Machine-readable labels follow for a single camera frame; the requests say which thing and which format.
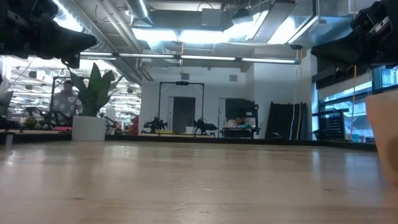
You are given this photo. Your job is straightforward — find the black equipment cabinet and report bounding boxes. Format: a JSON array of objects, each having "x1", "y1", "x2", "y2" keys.
[{"x1": 224, "y1": 98, "x2": 261, "y2": 139}]

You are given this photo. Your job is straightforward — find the black aluminium table frame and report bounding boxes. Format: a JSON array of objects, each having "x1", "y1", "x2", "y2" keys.
[{"x1": 0, "y1": 130, "x2": 379, "y2": 152}]

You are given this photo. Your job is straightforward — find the silver round air duct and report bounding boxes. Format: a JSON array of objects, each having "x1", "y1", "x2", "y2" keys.
[{"x1": 52, "y1": 0, "x2": 155, "y2": 82}]

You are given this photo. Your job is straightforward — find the green plant in white pot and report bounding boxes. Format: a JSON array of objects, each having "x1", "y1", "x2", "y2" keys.
[{"x1": 64, "y1": 62, "x2": 125, "y2": 142}]

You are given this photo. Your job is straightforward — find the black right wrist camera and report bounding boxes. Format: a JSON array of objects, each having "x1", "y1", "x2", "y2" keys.
[{"x1": 350, "y1": 1, "x2": 392, "y2": 35}]

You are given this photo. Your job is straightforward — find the orange translucent plastic basket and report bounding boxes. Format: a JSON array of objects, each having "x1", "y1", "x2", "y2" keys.
[{"x1": 365, "y1": 93, "x2": 398, "y2": 187}]

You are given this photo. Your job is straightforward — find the yellow hanging cable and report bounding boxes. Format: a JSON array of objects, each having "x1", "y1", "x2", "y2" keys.
[{"x1": 349, "y1": 63, "x2": 358, "y2": 138}]

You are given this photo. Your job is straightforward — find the long ceiling light tube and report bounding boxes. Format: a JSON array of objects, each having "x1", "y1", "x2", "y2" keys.
[{"x1": 79, "y1": 51, "x2": 302, "y2": 65}]

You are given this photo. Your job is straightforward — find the small green plant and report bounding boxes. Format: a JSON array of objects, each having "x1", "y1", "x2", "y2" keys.
[{"x1": 24, "y1": 117, "x2": 38, "y2": 130}]

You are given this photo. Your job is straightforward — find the black leaning panels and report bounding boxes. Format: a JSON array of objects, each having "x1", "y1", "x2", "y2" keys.
[{"x1": 267, "y1": 101, "x2": 307, "y2": 140}]

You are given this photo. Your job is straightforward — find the black perforated cart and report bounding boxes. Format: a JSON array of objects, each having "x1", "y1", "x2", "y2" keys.
[{"x1": 312, "y1": 108, "x2": 351, "y2": 141}]

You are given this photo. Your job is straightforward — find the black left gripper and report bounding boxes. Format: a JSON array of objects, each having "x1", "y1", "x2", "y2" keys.
[{"x1": 0, "y1": 0, "x2": 98, "y2": 70}]

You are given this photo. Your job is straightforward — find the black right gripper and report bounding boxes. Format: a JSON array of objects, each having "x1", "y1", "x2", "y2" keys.
[{"x1": 310, "y1": 0, "x2": 398, "y2": 68}]

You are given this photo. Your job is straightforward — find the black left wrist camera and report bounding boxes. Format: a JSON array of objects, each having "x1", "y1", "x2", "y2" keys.
[{"x1": 32, "y1": 0, "x2": 60, "y2": 20}]

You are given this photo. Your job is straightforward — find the dark grey door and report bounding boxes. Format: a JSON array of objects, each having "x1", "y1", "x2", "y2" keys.
[{"x1": 172, "y1": 96, "x2": 196, "y2": 134}]

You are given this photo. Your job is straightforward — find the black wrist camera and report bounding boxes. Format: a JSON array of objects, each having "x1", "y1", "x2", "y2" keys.
[
  {"x1": 32, "y1": 0, "x2": 60, "y2": 20},
  {"x1": 350, "y1": 1, "x2": 392, "y2": 35}
]

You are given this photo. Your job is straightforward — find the grey rectangular air duct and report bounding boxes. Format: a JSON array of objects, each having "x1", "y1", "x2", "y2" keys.
[{"x1": 292, "y1": 0, "x2": 361, "y2": 49}]

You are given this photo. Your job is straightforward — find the person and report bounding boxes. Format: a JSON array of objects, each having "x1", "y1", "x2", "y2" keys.
[
  {"x1": 225, "y1": 117, "x2": 250, "y2": 129},
  {"x1": 51, "y1": 80, "x2": 84, "y2": 125}
]

